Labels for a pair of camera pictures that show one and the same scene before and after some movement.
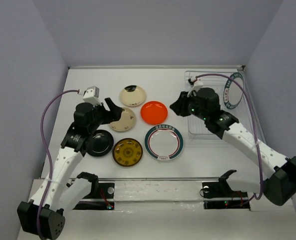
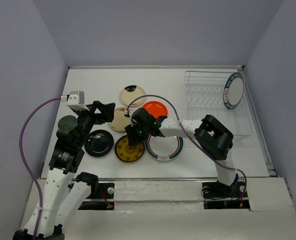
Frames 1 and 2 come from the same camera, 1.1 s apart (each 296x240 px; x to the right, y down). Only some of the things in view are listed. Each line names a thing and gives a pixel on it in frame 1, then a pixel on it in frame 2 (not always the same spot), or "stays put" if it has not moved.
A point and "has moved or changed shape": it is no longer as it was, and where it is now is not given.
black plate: [101, 143] stays put
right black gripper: [180, 105] → [134, 138]
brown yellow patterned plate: [127, 152] has moved or changed shape
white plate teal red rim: [163, 142] stays put
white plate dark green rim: [233, 92] stays put
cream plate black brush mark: [133, 95] stays put
